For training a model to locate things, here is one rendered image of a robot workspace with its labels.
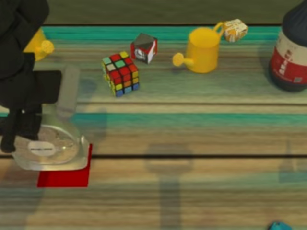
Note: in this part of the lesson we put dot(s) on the blue object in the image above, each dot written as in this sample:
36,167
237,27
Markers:
279,226

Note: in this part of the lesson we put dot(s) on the yellow watering can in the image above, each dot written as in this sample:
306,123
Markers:
204,52
39,48

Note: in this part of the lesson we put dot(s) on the clear glass flask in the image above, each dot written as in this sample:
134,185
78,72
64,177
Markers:
60,143

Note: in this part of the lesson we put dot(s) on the orange white small carton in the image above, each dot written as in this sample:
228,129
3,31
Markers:
235,31

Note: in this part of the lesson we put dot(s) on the dark bottle with red label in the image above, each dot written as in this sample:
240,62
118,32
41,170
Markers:
291,48

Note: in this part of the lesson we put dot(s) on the red white grey cube box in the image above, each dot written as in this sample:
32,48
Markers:
144,49

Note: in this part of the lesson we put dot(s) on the multicoloured Rubik's cube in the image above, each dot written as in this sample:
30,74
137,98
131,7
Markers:
121,74

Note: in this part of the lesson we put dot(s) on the red square mat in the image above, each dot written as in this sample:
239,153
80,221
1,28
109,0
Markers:
63,178

